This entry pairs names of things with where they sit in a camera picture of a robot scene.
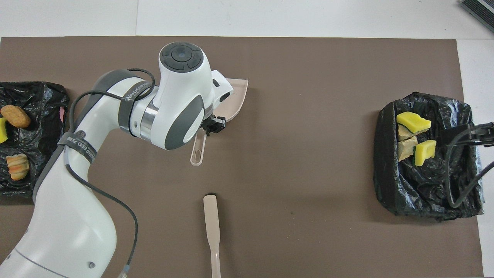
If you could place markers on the beige plastic dustpan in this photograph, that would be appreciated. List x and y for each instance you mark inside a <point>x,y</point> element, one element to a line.
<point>235,100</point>

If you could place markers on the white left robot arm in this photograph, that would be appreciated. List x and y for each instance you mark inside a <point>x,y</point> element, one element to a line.
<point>173,108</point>

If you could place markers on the dark ribbed panel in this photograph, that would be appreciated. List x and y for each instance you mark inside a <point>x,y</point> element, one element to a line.
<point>482,11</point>

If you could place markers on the blocky yellow sponge piece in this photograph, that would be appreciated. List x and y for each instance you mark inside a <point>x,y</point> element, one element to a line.
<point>424,151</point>

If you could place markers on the black bag lined bin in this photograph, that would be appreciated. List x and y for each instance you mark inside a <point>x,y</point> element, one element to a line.
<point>424,193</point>
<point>42,135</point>

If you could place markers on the small yellow sponge piece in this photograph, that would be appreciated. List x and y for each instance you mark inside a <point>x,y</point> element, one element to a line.
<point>2,130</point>

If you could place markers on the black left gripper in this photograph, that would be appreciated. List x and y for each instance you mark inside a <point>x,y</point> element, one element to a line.
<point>207,124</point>

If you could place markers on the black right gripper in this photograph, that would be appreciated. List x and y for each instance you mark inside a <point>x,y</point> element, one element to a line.
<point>484,133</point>

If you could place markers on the brown bread roll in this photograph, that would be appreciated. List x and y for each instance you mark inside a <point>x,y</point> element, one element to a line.
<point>15,116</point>

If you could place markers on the brown table mat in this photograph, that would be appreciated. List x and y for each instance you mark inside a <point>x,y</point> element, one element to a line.
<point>308,116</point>

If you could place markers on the notched yellow sponge piece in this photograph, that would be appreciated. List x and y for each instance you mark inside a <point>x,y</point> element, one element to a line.
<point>413,122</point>

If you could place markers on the beige stone chunk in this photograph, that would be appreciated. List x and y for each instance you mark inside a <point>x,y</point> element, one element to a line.
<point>405,150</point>

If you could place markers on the striped croissant bread piece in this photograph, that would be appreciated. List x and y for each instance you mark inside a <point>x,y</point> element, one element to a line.
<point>17,166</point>

